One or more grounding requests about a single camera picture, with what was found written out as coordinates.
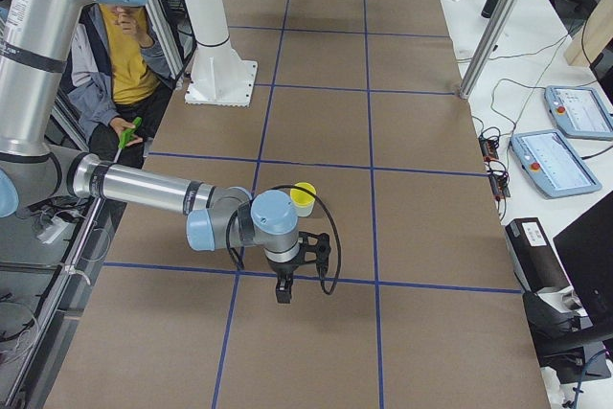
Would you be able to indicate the aluminium frame post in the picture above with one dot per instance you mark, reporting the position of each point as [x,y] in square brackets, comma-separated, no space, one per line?
[485,46]

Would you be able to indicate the green handheld tool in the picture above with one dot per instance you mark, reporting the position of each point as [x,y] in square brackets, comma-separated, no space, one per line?
[129,133]

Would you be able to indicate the light green plastic cup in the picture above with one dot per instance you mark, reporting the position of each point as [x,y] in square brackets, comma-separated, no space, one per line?
[304,209]

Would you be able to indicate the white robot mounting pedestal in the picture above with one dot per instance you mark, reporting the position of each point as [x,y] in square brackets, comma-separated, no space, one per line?
[218,75]

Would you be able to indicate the yellow plastic cup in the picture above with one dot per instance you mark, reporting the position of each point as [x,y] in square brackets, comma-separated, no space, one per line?
[302,192]

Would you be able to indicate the seated person yellow shirt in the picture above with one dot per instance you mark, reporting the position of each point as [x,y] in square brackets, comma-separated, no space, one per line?
[118,72]

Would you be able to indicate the black box with label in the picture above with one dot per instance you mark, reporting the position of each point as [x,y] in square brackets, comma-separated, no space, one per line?
[535,263]

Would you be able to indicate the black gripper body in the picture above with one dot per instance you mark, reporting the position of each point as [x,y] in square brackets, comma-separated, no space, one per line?
[282,268]

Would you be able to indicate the lower teach pendant tablet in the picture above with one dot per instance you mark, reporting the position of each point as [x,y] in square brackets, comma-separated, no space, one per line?
[552,164]

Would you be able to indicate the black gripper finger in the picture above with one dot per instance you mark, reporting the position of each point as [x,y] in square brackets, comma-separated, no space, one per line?
[279,291]
[288,291]

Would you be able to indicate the small electronics board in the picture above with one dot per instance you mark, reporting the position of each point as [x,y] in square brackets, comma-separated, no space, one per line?
[489,147]

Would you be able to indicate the upper teach pendant tablet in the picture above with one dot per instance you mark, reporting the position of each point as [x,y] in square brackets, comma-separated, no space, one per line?
[579,112]

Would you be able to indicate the black monitor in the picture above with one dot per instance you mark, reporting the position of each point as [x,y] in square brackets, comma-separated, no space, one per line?
[585,250]

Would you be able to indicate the teach pendant tablet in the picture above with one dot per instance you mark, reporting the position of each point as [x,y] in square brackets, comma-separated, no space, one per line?
[579,112]
[552,164]

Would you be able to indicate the brown paper table mat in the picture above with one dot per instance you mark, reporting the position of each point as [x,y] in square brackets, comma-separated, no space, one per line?
[356,97]

